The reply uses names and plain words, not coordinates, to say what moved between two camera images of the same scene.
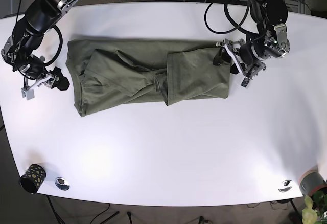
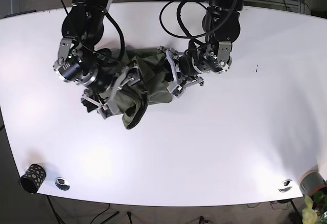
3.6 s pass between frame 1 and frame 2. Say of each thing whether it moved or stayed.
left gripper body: moved
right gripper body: moved
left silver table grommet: stayed
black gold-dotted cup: stayed
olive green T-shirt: moved
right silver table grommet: stayed
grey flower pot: stayed
